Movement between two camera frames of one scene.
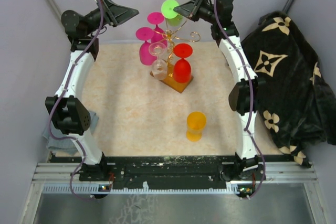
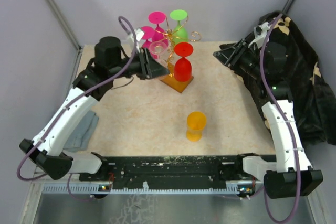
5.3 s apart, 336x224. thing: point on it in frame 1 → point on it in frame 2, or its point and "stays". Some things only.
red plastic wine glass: (182, 69) stays
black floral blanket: (298, 107) stays
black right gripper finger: (190, 8) → (228, 52)
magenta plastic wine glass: (158, 35) stays
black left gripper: (114, 14) → (150, 68)
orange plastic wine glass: (196, 121) stays
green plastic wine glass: (174, 19) → (180, 33)
